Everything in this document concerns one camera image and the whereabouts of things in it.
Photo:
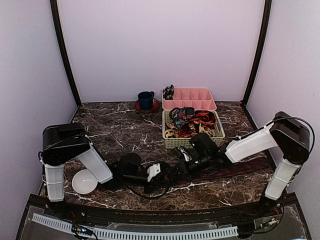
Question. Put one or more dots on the left black corner post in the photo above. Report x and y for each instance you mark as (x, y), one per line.
(63, 51)

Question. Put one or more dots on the green perforated plastic basket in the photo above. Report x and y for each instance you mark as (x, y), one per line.
(176, 142)

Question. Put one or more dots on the dark floral tie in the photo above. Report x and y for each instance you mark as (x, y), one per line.
(180, 116)

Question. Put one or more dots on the rolled black floral tie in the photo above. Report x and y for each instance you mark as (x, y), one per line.
(168, 92)

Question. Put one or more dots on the pink divided organizer box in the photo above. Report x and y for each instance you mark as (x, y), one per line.
(197, 98)

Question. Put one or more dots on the red saucer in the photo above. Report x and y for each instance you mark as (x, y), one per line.
(154, 108)

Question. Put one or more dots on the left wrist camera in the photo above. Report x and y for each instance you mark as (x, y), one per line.
(153, 170)

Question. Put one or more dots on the white slotted cable duct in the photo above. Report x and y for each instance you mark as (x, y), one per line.
(125, 231)

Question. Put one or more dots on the red navy striped tie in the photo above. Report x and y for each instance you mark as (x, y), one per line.
(181, 176)

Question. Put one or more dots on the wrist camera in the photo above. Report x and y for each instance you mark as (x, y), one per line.
(153, 170)
(183, 154)

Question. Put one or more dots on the white bowl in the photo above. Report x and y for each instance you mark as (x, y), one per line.
(84, 182)

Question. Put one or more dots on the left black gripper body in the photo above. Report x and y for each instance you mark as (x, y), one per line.
(151, 185)

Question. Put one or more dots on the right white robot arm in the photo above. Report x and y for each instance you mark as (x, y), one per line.
(294, 136)

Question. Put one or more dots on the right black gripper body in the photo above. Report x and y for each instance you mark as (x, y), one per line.
(196, 167)

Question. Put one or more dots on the right black corner post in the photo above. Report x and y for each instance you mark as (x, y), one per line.
(258, 53)

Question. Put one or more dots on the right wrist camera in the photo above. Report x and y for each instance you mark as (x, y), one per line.
(183, 154)

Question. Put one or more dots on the black corner post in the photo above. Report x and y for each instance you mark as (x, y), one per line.
(258, 53)
(63, 51)

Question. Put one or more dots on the black front rail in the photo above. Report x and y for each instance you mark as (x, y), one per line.
(238, 214)

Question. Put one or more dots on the black red striped tie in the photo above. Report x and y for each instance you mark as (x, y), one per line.
(206, 117)

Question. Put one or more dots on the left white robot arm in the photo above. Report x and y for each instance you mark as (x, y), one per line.
(64, 142)

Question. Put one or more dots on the yellow insect print tie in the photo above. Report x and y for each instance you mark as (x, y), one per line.
(189, 130)

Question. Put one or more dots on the dark blue mug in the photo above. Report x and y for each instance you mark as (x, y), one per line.
(145, 100)

